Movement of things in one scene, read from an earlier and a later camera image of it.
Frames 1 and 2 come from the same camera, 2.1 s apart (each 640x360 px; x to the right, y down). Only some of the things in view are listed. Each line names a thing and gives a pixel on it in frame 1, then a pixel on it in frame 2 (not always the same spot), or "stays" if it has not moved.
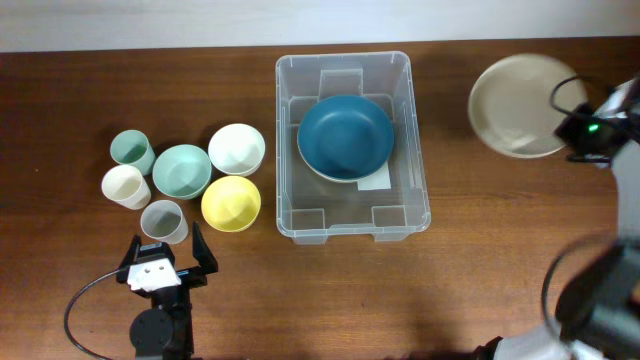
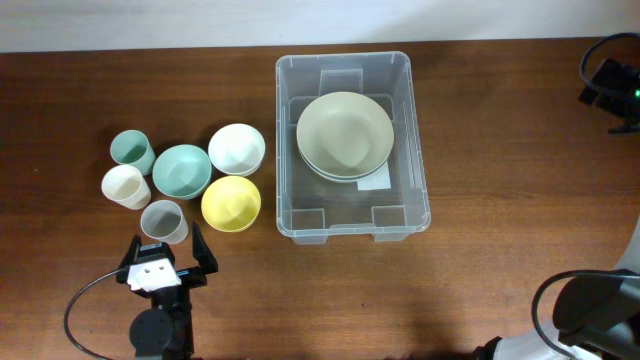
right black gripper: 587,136 -> 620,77
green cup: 130,147 stays
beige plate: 517,104 -> 344,134
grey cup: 162,220 stays
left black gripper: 196,276 stays
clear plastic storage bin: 348,149 stays
